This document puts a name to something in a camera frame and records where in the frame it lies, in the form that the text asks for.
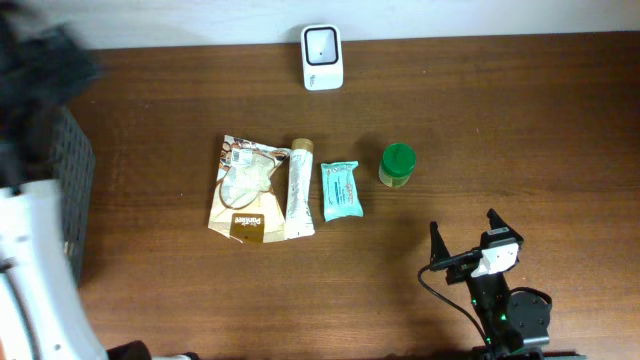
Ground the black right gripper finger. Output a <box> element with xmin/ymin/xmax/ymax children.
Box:
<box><xmin>429</xmin><ymin>221</ymin><xmax>450</xmax><ymax>263</ymax></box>
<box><xmin>487</xmin><ymin>208</ymin><xmax>521</xmax><ymax>239</ymax></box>

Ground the green lid jar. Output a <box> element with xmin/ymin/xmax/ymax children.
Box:
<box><xmin>379</xmin><ymin>143</ymin><xmax>416</xmax><ymax>188</ymax></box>

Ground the teal wipes packet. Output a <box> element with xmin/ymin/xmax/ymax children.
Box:
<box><xmin>321</xmin><ymin>161</ymin><xmax>364</xmax><ymax>222</ymax></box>

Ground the white tube gold cap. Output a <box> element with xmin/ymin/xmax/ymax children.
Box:
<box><xmin>285</xmin><ymin>138</ymin><xmax>315</xmax><ymax>240</ymax></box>

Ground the beige grain pouch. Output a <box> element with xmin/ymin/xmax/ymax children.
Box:
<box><xmin>208</xmin><ymin>135</ymin><xmax>290</xmax><ymax>244</ymax></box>

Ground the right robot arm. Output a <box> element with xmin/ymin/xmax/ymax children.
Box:
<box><xmin>417</xmin><ymin>209</ymin><xmax>583</xmax><ymax>359</ymax></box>

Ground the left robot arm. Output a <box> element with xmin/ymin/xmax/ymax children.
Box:
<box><xmin>1</xmin><ymin>1</ymin><xmax>152</xmax><ymax>359</ymax></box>

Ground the white barcode scanner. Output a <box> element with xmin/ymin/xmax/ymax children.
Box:
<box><xmin>300</xmin><ymin>24</ymin><xmax>344</xmax><ymax>91</ymax></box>

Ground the grey perforated plastic basket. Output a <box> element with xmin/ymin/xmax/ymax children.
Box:
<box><xmin>50</xmin><ymin>107</ymin><xmax>96</xmax><ymax>285</ymax></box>

